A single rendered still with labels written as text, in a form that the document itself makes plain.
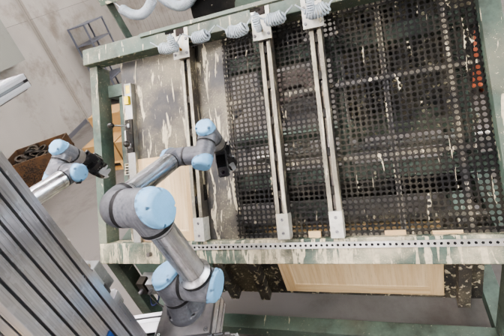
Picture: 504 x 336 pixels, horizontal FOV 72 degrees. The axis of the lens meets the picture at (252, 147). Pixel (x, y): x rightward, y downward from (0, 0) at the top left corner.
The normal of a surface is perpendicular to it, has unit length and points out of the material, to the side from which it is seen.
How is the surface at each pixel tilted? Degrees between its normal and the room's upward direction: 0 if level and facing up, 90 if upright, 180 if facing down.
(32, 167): 90
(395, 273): 90
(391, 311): 0
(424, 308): 0
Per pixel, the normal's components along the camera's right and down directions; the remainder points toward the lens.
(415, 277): -0.23, 0.55
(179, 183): -0.35, -0.04
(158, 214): 0.88, -0.19
